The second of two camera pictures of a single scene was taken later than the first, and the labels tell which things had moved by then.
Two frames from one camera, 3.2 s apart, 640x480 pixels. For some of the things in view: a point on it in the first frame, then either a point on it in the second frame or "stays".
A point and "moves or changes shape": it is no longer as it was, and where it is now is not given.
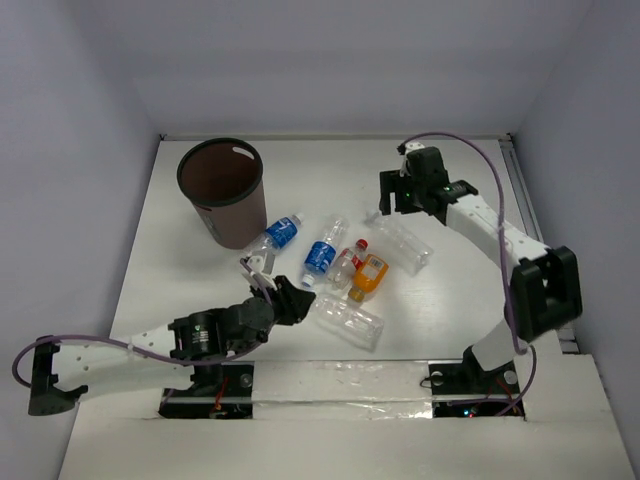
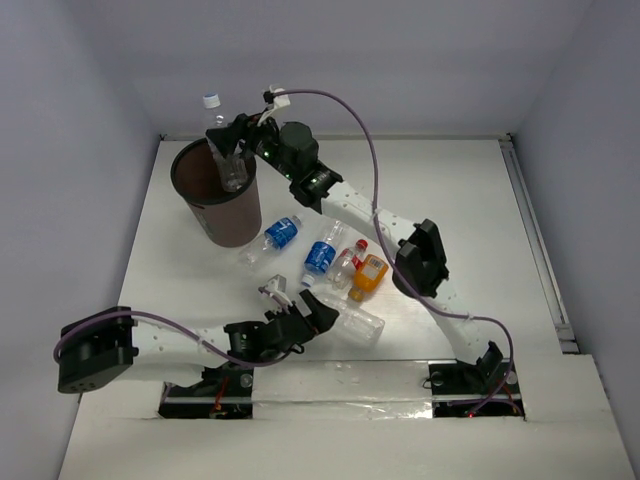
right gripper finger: [389, 182] to [226, 138]
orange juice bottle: [367, 277] stays
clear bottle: [407, 250] moves or changes shape
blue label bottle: [279, 235] stays
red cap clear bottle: [346, 263] stays
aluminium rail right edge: [566, 335] stays
